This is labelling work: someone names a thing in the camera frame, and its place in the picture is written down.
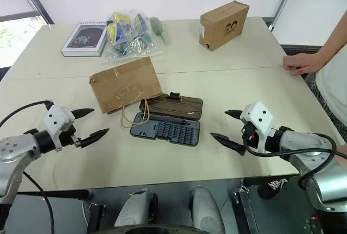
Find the person in white shirt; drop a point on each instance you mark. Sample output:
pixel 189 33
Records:
pixel 334 87

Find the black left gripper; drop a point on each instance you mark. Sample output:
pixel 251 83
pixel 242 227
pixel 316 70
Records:
pixel 67 137

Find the black metal stand post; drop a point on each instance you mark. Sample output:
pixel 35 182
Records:
pixel 244 209

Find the pale green plastic tool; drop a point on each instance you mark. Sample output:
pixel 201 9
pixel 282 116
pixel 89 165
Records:
pixel 160 30

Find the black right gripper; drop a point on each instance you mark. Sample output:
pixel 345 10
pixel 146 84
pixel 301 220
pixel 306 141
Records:
pixel 253 139

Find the black rectangular case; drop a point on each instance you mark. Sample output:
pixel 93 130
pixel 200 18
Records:
pixel 173 133

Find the grey hardcover photo book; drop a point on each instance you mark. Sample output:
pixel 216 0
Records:
pixel 84 37

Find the silver rounded robot shell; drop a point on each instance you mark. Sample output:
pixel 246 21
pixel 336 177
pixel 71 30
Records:
pixel 206 209
pixel 132 209

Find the brown cardboard box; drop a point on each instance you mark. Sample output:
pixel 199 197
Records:
pixel 222 27

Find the person's left hand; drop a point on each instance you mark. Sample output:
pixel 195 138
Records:
pixel 342 152

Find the person's right hand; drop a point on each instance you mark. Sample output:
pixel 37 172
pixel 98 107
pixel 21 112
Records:
pixel 303 63

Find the clear plastic bag of items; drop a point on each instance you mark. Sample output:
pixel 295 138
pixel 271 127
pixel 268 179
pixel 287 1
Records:
pixel 130 41

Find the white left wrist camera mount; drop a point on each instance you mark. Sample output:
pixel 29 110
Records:
pixel 55 117

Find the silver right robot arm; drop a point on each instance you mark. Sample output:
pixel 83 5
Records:
pixel 303 141

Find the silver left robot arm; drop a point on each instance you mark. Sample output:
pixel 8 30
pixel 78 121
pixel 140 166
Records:
pixel 11 147

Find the dark low furniture piece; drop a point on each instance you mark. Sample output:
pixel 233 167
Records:
pixel 301 49

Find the grey metal frame post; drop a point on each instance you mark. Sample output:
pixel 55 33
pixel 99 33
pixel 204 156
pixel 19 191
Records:
pixel 283 0

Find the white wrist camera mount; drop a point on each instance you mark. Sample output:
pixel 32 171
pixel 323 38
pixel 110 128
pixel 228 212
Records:
pixel 257 114
pixel 55 117

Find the brown paper bag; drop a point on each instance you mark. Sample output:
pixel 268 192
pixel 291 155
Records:
pixel 124 87

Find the person's right forearm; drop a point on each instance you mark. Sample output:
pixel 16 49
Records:
pixel 336 33

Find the black shoe with white print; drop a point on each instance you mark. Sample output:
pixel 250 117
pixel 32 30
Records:
pixel 272 189

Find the black metal bracket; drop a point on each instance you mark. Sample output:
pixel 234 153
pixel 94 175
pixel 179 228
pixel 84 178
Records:
pixel 96 216

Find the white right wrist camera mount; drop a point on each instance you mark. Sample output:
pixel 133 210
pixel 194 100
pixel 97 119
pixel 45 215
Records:
pixel 257 114

